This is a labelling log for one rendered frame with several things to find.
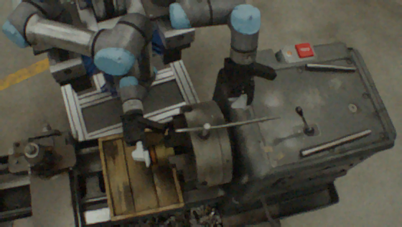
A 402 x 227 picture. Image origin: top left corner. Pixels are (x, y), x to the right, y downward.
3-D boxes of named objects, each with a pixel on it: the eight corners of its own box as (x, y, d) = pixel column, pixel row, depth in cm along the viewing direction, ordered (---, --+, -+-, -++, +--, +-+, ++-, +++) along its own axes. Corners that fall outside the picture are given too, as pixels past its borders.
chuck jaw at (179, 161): (198, 150, 130) (206, 179, 124) (197, 156, 134) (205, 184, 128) (168, 156, 129) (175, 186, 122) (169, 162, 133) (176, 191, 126)
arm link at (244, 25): (255, 0, 93) (266, 16, 87) (252, 34, 101) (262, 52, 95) (227, 3, 92) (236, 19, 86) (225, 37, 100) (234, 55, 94)
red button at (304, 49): (307, 44, 136) (309, 42, 135) (313, 57, 134) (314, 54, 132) (293, 47, 135) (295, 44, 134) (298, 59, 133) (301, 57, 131)
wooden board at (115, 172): (166, 128, 159) (166, 124, 156) (184, 207, 145) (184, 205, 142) (99, 141, 155) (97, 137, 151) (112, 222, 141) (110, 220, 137)
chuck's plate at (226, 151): (206, 116, 155) (215, 86, 126) (224, 187, 146) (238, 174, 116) (198, 117, 155) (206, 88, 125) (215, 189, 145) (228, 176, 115)
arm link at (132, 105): (142, 106, 141) (141, 97, 134) (144, 116, 140) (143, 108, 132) (123, 110, 140) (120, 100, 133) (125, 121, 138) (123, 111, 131)
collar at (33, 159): (44, 141, 126) (41, 138, 124) (45, 161, 123) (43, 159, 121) (24, 145, 125) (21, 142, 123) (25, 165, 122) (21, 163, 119)
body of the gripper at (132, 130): (127, 149, 134) (122, 121, 138) (149, 145, 135) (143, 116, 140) (124, 142, 127) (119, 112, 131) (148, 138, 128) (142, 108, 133)
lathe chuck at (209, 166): (198, 117, 155) (205, 88, 125) (215, 189, 145) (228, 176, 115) (177, 121, 153) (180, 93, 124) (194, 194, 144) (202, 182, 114)
